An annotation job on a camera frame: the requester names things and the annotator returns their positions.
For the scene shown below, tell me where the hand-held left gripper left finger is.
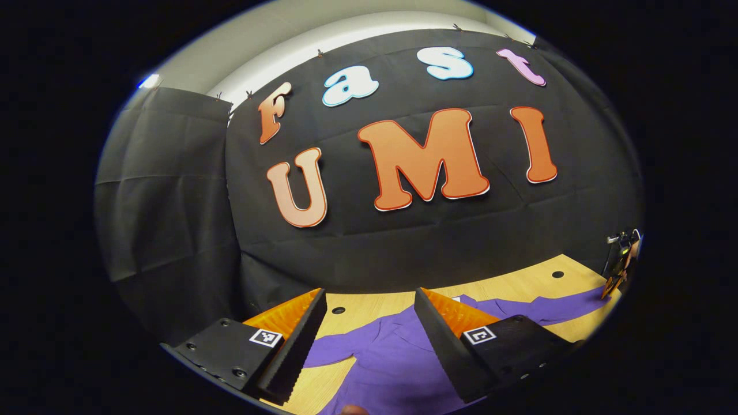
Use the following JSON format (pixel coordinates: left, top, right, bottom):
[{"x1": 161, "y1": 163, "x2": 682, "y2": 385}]
[{"x1": 161, "y1": 287, "x2": 328, "y2": 406}]

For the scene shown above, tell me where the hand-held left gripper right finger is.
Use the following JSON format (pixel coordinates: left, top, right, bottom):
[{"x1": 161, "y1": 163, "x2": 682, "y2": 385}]
[{"x1": 413, "y1": 286, "x2": 583, "y2": 404}]

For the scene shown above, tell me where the purple knit shirt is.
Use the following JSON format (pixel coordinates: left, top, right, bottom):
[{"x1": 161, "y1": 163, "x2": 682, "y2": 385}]
[{"x1": 303, "y1": 286, "x2": 612, "y2": 415}]

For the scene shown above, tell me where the black backdrop cloth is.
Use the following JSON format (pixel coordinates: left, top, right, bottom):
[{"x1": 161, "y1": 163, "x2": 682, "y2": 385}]
[{"x1": 94, "y1": 28, "x2": 643, "y2": 346}]

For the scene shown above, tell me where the row of small cloth clips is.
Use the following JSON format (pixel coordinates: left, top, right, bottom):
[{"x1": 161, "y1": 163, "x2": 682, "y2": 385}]
[{"x1": 214, "y1": 23, "x2": 540, "y2": 100}]

